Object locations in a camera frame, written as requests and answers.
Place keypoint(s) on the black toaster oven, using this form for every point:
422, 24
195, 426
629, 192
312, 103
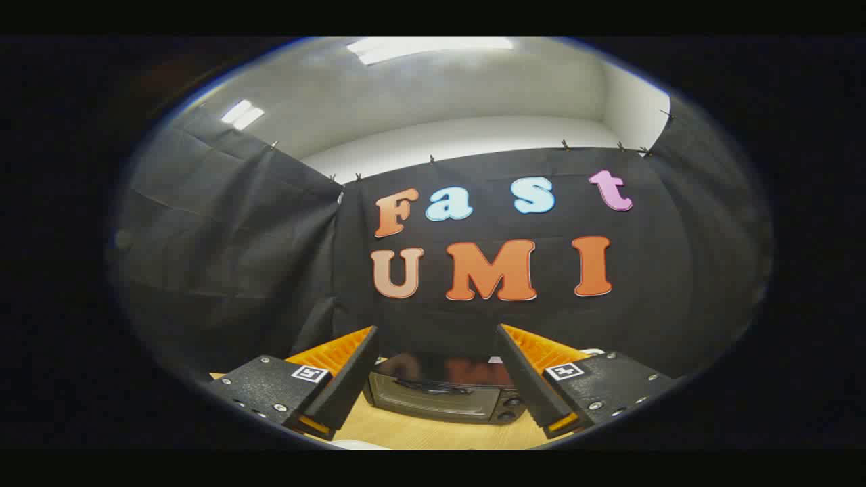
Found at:
433, 400

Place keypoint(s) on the small ceiling light panel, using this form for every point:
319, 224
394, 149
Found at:
242, 114

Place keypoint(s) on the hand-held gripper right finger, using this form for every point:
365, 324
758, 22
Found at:
524, 379

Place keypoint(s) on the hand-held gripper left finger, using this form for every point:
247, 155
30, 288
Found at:
352, 382

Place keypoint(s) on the large ceiling light panel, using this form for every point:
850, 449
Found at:
426, 47

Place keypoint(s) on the black backdrop cloth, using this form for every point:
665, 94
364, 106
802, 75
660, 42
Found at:
237, 223

